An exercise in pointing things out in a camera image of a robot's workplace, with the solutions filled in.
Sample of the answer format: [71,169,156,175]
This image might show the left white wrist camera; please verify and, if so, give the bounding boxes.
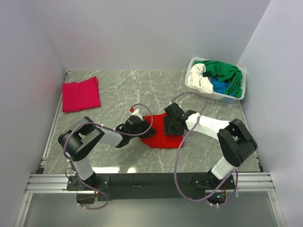
[131,108,142,118]

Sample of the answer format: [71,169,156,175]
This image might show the aluminium frame rail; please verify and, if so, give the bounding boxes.
[25,172,275,193]

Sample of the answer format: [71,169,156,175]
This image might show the white plastic laundry basket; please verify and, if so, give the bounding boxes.
[185,57,246,103]

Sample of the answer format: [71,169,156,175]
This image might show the green t-shirt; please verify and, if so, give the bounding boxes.
[194,60,242,98]

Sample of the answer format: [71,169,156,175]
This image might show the white t-shirt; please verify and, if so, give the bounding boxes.
[187,63,213,94]

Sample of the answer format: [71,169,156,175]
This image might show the red t-shirt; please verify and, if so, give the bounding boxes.
[141,113,183,149]

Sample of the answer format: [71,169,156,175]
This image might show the folded magenta t-shirt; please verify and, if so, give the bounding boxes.
[62,77,101,113]

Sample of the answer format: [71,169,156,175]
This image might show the blue t-shirt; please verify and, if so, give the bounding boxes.
[210,78,234,96]

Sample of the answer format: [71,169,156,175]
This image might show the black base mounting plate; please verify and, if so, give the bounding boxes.
[66,172,235,201]

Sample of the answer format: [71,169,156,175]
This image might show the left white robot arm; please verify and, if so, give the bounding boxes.
[58,115,156,190]

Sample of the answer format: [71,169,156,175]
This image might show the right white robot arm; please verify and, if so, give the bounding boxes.
[164,103,258,189]

